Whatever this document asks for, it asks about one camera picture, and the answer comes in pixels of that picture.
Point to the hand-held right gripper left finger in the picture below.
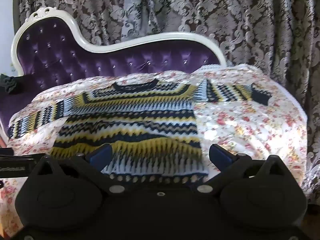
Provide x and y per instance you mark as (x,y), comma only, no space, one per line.
(100,155)

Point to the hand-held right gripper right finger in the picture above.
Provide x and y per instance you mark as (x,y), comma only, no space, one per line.
(221,155)

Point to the zigzag patterned knit sweater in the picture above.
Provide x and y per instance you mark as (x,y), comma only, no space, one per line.
(130,120)

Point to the floral blanket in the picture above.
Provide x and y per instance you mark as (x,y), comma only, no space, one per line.
(240,130)

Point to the dark cloth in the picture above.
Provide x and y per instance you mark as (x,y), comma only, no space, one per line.
(7,83)

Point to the purple tufted sofa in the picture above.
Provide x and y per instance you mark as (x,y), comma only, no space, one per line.
(75,62)

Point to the damask patterned curtain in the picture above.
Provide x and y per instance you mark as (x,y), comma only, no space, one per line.
(250,17)

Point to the plain grey curtain panel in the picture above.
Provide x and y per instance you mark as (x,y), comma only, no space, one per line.
(135,5)

